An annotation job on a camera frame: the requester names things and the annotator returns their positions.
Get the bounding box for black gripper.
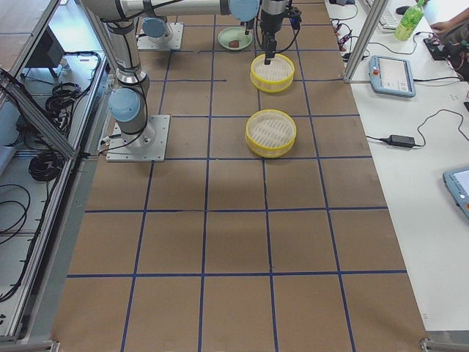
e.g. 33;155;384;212
244;0;302;65

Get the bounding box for white keyboard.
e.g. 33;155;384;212
378;8;399;32

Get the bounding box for brown steamed bun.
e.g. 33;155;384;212
228;40;240;49

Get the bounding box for person hand at desk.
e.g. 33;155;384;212
430;21;453;34

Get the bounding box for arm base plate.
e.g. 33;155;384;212
106;115;171;162
137;18;184;51

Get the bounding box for aluminium frame post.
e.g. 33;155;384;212
343;0;388;84

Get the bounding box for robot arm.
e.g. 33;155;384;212
141;0;301;65
83;1;287;161

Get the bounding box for coiled black cables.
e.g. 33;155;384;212
28;152;62;183

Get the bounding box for black power adapter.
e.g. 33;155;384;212
379;134;416;148

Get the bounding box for teach pendant with red button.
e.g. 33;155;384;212
369;55;416;98

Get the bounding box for yellow steamer basket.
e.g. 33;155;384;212
250;54;295;93
245;109;297;158

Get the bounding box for green drink bottle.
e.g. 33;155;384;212
394;0;425;41

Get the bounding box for light green plate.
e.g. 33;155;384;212
218;26;253;51

